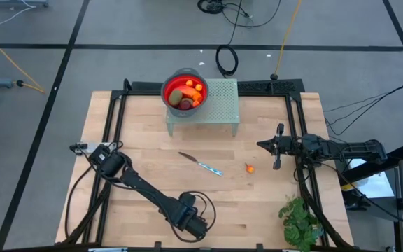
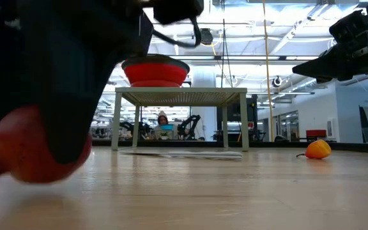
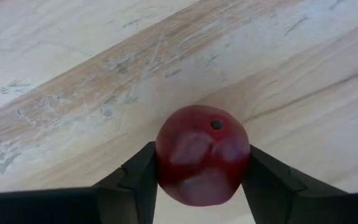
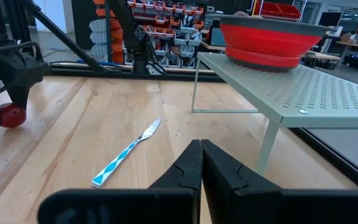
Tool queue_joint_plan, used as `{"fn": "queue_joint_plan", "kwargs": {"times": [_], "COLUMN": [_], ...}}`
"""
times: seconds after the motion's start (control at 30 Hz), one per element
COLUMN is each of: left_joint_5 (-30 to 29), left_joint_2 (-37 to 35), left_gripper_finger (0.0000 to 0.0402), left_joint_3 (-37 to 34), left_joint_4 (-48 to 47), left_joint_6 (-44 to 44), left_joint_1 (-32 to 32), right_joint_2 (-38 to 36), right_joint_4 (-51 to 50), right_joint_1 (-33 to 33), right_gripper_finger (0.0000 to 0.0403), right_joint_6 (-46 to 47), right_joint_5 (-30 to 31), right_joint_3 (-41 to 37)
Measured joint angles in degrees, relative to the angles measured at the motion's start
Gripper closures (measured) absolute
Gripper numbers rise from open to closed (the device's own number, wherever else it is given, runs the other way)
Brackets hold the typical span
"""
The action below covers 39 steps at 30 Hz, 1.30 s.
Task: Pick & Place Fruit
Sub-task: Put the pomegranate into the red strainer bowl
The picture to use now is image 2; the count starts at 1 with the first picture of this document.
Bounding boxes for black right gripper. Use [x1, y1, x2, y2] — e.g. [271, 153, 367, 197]
[292, 11, 368, 84]

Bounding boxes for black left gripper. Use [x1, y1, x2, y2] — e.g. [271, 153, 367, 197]
[0, 0, 153, 165]

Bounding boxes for dark red pomegranate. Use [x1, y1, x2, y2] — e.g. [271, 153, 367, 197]
[0, 105, 93, 190]

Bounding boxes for red colander with grey rim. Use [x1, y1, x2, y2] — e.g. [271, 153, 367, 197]
[121, 53, 191, 88]

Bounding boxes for red box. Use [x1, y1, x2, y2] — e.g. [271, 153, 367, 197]
[305, 129, 327, 139]

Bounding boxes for small orange pepper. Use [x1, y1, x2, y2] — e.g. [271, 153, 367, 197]
[295, 139, 332, 160]

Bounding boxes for person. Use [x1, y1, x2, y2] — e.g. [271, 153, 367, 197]
[153, 111, 173, 141]

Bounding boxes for black cabinet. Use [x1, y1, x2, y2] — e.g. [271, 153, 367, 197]
[216, 97, 259, 142]

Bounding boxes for black background robot arms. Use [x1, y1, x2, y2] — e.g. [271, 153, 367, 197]
[119, 114, 202, 141]

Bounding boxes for yellow hanging cable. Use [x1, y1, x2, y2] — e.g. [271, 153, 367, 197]
[261, 0, 275, 141]

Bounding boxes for black hanging cable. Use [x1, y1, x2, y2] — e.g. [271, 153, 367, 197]
[219, 0, 233, 89]

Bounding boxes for small white wire table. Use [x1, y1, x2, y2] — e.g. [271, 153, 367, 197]
[111, 87, 250, 152]

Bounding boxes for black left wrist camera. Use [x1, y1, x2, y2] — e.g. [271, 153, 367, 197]
[153, 0, 204, 26]

